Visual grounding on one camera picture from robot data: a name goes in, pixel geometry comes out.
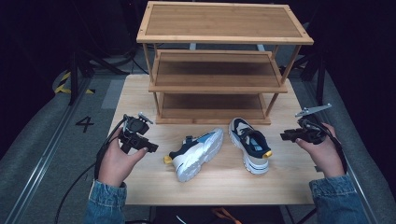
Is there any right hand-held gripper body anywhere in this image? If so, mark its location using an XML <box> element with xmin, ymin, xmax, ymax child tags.
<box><xmin>294</xmin><ymin>103</ymin><xmax>332</xmax><ymax>146</ymax></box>

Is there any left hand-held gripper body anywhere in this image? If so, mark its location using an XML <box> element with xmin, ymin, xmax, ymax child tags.
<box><xmin>118</xmin><ymin>111</ymin><xmax>154</xmax><ymax>155</ymax></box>

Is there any white and navy sneaker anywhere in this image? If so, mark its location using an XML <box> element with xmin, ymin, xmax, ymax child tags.
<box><xmin>163</xmin><ymin>126</ymin><xmax>225</xmax><ymax>184</ymax></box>
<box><xmin>228</xmin><ymin>117</ymin><xmax>274</xmax><ymax>175</ymax></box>

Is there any wooden shoe rack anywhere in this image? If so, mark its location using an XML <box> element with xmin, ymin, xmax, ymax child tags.
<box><xmin>135</xmin><ymin>0</ymin><xmax>315</xmax><ymax>126</ymax></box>

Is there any person's right hand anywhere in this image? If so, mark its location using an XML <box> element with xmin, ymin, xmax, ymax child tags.
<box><xmin>294</xmin><ymin>122</ymin><xmax>347</xmax><ymax>179</ymax></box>

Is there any person's left hand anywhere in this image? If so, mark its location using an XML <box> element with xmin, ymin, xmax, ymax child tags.
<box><xmin>97</xmin><ymin>126</ymin><xmax>149</xmax><ymax>189</ymax></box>

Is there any black metal stand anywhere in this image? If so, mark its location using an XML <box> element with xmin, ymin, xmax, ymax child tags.
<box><xmin>67</xmin><ymin>46</ymin><xmax>125</xmax><ymax>106</ymax></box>
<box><xmin>292</xmin><ymin>46</ymin><xmax>328</xmax><ymax>106</ymax></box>

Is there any yellow and black striped tape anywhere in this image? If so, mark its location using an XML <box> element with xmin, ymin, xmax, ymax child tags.
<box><xmin>53</xmin><ymin>71</ymin><xmax>95</xmax><ymax>95</ymax></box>

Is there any black cable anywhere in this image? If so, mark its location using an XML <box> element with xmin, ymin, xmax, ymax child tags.
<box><xmin>53</xmin><ymin>115</ymin><xmax>129</xmax><ymax>224</ymax></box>
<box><xmin>304</xmin><ymin>119</ymin><xmax>348</xmax><ymax>174</ymax></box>

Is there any orange strap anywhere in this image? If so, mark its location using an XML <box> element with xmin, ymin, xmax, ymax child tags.
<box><xmin>211</xmin><ymin>206</ymin><xmax>243</xmax><ymax>224</ymax></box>

